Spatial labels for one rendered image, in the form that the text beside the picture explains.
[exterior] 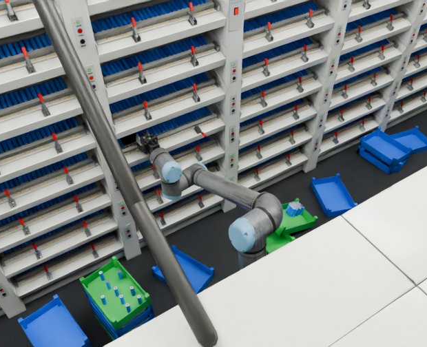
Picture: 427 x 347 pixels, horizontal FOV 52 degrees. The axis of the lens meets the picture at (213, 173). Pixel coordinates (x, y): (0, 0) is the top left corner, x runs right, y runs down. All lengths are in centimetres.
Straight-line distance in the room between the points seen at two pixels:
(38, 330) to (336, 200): 197
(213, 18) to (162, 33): 25
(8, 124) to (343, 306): 157
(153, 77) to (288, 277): 154
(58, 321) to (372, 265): 189
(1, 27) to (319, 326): 143
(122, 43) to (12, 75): 44
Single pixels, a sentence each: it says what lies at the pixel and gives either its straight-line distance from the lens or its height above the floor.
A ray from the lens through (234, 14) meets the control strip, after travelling 207.
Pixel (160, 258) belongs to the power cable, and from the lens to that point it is 54.
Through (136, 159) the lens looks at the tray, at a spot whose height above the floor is 75.
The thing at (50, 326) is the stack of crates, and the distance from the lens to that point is 234.
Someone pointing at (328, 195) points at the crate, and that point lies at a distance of 309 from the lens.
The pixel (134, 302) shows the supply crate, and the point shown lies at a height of 32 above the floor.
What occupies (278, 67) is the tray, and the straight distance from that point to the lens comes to 247.
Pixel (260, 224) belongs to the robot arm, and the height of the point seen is 97.
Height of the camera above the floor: 222
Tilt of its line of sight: 45 degrees down
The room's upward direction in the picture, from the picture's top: 1 degrees counter-clockwise
